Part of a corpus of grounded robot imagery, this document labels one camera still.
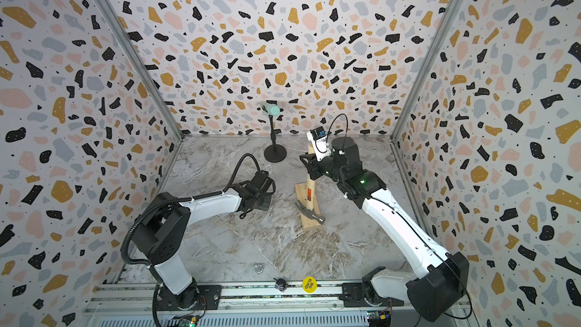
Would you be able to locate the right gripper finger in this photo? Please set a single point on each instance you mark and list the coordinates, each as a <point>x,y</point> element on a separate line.
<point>314,172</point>
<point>308,159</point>

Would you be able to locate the microphone on black stand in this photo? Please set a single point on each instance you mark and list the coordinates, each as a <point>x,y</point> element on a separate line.
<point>274,153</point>

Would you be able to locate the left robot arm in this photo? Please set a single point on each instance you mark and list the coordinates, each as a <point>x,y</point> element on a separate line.
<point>156,235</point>

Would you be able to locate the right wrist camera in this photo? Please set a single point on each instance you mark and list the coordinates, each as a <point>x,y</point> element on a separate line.
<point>318,139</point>

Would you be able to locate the yellow round sticker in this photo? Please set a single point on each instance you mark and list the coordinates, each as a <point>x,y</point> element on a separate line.
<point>309,285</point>

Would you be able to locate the black knob on rail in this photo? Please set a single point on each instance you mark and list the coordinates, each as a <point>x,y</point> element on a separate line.
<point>281,284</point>

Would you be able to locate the wooden block with nails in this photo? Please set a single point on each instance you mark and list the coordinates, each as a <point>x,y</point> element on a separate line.
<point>306,206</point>

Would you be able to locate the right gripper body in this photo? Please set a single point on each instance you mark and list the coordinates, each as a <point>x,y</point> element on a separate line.
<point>330,169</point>

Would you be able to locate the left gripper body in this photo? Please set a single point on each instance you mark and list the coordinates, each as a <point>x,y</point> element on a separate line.
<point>265,201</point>

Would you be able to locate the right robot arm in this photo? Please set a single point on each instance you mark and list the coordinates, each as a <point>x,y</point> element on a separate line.
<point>438,279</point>

